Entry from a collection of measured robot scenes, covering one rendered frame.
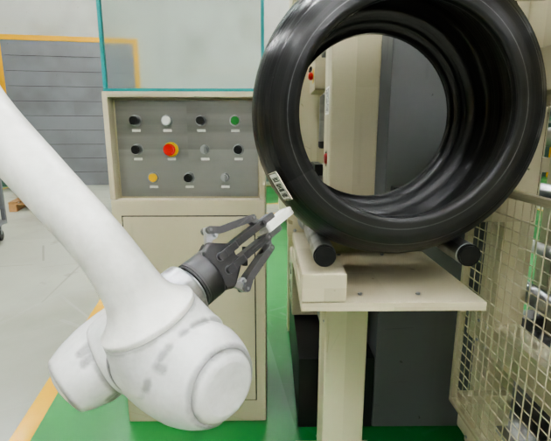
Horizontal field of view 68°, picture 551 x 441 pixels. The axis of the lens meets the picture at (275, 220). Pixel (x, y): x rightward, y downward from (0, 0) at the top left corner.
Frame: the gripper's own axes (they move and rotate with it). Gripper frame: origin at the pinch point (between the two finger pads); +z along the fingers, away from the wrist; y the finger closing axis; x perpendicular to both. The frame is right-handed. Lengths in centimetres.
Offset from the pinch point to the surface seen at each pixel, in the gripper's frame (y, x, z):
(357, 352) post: 55, -31, 25
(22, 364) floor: 22, -191, -39
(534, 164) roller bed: 27, 18, 68
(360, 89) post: -12, -7, 51
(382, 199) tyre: 14.5, -5.7, 36.6
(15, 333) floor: 10, -228, -32
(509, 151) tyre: 10.7, 27.4, 32.9
